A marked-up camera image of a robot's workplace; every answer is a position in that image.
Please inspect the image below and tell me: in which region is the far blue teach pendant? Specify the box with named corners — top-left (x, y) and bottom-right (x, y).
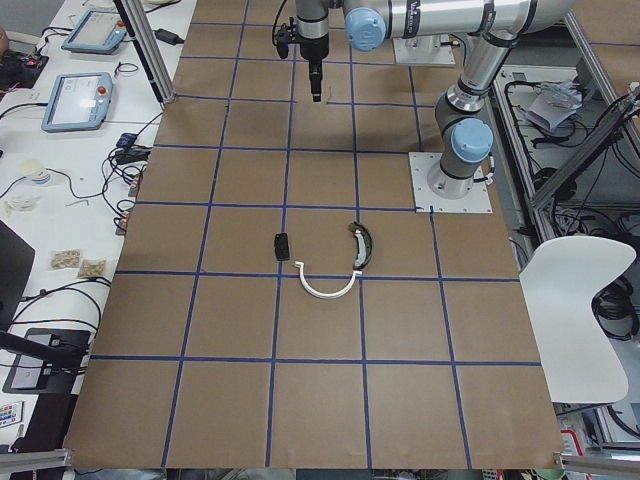
top-left (61, 10), bottom-right (127, 55)

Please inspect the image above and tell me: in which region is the near blue teach pendant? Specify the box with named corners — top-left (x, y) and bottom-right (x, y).
top-left (41, 72), bottom-right (113, 133)

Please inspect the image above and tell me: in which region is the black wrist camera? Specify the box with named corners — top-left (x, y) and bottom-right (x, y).
top-left (272, 17), bottom-right (300, 59)

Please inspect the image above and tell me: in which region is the olive curved brake shoe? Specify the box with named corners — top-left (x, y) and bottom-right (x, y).
top-left (348, 221), bottom-right (374, 270)

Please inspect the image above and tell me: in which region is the black power adapter brick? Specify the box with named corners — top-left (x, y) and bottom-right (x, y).
top-left (154, 28), bottom-right (184, 45)

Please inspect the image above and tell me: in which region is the aluminium frame post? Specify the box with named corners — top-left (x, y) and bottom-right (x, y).
top-left (114, 0), bottom-right (176, 105)

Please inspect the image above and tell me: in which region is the white curved plastic bracket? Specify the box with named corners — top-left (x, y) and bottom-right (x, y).
top-left (294, 261), bottom-right (362, 300)

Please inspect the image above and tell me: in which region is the small black plastic block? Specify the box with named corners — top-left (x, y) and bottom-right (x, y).
top-left (274, 232), bottom-right (290, 261)

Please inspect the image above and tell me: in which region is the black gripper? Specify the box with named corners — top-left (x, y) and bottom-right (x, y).
top-left (299, 34), bottom-right (330, 102)

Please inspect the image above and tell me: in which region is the white plastic chair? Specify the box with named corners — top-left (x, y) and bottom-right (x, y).
top-left (520, 236), bottom-right (636, 404)

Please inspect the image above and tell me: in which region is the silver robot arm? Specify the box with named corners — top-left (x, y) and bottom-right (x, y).
top-left (343, 1), bottom-right (573, 200)
top-left (296, 0), bottom-right (342, 102)

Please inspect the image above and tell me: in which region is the brown paper table cover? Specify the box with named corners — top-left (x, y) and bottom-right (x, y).
top-left (65, 1), bottom-right (561, 469)

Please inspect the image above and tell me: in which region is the blue teach pendant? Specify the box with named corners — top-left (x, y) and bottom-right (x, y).
top-left (61, 10), bottom-right (127, 55)
top-left (41, 72), bottom-right (113, 133)

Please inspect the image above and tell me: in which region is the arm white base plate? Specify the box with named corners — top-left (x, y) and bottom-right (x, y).
top-left (409, 152), bottom-right (493, 214)
top-left (393, 35), bottom-right (456, 68)

